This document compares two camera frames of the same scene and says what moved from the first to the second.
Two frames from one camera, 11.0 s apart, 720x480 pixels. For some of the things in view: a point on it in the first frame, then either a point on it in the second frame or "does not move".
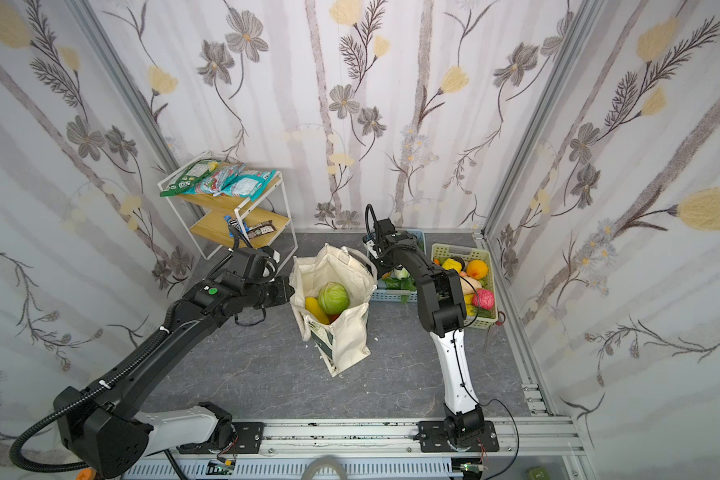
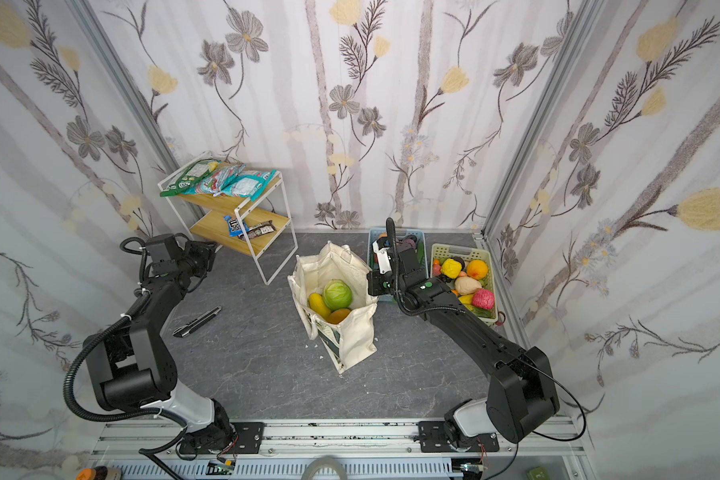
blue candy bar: (232, 221) does not move
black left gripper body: (282, 291) -> (198, 257)
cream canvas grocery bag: (349, 337) does not move
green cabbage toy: (333, 298) does not move
